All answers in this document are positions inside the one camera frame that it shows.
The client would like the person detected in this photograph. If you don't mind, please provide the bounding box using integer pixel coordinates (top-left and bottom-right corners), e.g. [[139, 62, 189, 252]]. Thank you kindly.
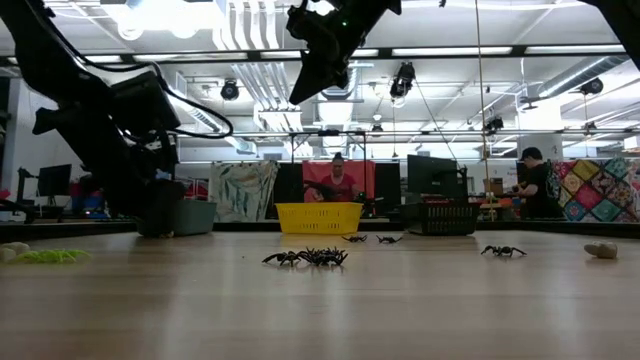
[[512, 146, 565, 220], [319, 152, 362, 204]]

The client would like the white numbered pillar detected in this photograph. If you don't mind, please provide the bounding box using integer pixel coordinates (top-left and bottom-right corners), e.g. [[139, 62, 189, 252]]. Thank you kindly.
[[517, 133, 565, 162]]

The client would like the large black monitor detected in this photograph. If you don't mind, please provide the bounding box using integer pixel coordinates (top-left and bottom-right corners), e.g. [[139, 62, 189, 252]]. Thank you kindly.
[[406, 154, 459, 197]]

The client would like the red cloth backdrop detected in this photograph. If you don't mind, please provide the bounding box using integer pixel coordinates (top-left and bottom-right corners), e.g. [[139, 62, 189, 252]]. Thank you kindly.
[[302, 160, 377, 204]]

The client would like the teal plastic basket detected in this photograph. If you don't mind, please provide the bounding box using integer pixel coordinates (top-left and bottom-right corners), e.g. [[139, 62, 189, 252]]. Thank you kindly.
[[172, 199, 218, 237]]

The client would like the black overhead light bar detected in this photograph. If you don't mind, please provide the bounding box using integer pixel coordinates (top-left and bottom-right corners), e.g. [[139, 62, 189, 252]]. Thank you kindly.
[[0, 44, 627, 65]]

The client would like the small black monitor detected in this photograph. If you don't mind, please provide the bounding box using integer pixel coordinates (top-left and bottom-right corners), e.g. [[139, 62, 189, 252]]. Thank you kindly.
[[38, 163, 73, 198]]

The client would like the neon green plastic toy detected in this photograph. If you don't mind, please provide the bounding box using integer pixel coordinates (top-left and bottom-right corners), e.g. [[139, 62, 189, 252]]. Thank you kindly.
[[14, 248, 93, 265]]

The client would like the yellow plastic basket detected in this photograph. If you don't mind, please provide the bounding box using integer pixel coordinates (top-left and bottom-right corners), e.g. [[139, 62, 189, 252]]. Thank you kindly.
[[275, 201, 364, 235]]

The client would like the black aluminium table frame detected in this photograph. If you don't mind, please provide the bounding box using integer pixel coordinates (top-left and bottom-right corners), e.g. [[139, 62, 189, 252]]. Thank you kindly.
[[0, 219, 640, 242]]

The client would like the black upright panel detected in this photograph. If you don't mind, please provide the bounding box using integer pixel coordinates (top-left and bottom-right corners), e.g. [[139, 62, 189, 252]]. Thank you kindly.
[[272, 162, 305, 204], [374, 162, 402, 214]]

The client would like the silver ventilation duct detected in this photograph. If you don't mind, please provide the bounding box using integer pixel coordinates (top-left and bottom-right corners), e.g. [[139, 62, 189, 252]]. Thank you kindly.
[[537, 54, 631, 100], [317, 64, 359, 102]]

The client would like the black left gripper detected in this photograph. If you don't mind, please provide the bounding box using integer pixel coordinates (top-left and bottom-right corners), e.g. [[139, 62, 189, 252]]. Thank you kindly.
[[32, 99, 187, 239]]

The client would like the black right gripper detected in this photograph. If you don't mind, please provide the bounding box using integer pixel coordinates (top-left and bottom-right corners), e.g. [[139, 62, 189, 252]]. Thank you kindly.
[[286, 0, 403, 105]]

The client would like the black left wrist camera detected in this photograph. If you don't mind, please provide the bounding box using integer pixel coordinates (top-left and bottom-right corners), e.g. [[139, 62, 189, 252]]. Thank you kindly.
[[110, 71, 182, 134]]

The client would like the white leaf print cloth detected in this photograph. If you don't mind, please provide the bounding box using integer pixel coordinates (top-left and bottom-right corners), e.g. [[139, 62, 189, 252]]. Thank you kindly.
[[208, 160, 280, 224]]

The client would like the hanging thin rope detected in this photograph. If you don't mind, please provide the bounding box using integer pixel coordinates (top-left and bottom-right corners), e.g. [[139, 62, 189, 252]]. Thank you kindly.
[[473, 0, 490, 222]]

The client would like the colourful patchwork quilt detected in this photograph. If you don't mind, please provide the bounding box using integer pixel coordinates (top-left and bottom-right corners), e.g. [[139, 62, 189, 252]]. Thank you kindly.
[[549, 158, 640, 224]]

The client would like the black plastic basket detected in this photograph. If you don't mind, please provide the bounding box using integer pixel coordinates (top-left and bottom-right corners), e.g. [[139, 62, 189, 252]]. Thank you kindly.
[[401, 202, 481, 237]]

